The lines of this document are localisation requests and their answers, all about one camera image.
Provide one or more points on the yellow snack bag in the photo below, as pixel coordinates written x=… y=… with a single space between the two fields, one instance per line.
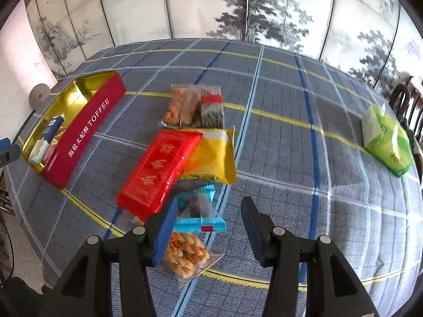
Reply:
x=211 y=161

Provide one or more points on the dark wooden chair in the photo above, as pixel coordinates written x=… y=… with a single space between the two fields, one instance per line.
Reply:
x=398 y=94

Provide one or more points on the clear fried dough twist packet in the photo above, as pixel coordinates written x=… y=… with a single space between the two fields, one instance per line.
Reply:
x=185 y=257

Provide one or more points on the cyan snack packet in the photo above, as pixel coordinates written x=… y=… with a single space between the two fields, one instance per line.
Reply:
x=201 y=225

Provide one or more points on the navy cracker packet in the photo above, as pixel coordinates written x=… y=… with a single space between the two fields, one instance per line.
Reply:
x=51 y=128

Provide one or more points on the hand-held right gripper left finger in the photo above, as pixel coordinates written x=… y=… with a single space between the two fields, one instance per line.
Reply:
x=163 y=237

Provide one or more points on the red patterned packet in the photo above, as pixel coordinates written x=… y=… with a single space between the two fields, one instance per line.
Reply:
x=155 y=175

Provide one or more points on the green tissue pack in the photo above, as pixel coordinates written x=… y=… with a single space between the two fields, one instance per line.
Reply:
x=386 y=142

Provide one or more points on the painted folding screen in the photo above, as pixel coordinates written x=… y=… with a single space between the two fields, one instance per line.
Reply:
x=138 y=0

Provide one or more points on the round wooden disc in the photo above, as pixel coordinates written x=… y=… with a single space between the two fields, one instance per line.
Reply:
x=39 y=96

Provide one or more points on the dark packet with red band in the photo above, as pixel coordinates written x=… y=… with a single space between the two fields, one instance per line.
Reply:
x=211 y=112

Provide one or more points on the red tin box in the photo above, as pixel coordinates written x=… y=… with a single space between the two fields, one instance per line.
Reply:
x=89 y=138

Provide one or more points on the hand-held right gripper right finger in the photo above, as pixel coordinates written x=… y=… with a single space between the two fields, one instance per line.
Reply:
x=256 y=237

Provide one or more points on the clear orange snack packet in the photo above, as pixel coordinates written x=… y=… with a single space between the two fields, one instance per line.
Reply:
x=178 y=105

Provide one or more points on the white snack packet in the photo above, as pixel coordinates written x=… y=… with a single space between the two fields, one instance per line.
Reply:
x=36 y=153

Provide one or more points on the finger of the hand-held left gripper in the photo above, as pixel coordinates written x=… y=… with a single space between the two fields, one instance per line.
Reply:
x=8 y=153

